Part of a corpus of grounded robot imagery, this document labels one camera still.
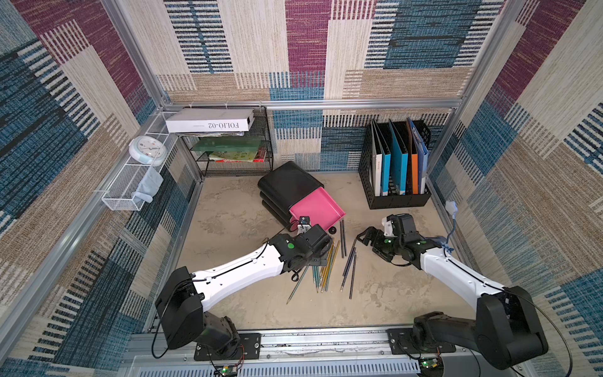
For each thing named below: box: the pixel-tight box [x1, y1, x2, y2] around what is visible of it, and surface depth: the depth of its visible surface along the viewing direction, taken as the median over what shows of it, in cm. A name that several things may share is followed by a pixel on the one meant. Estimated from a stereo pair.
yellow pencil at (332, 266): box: [324, 240, 341, 292], surface depth 92 cm
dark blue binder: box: [406, 117, 428, 194], surface depth 92 cm
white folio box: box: [164, 108, 256, 133], surface depth 81 cm
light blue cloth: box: [132, 165, 165, 203], surface depth 71 cm
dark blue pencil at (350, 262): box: [339, 246, 357, 292], surface depth 93 cm
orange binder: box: [409, 122, 419, 195], surface depth 93 cm
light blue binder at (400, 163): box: [388, 118, 409, 196], surface depth 95 cm
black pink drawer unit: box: [257, 161, 347, 232], surface depth 96 cm
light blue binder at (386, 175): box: [372, 119, 392, 197], surface depth 91 cm
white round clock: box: [128, 135, 168, 166], surface depth 76 cm
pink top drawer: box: [288, 186, 347, 232], surface depth 96 cm
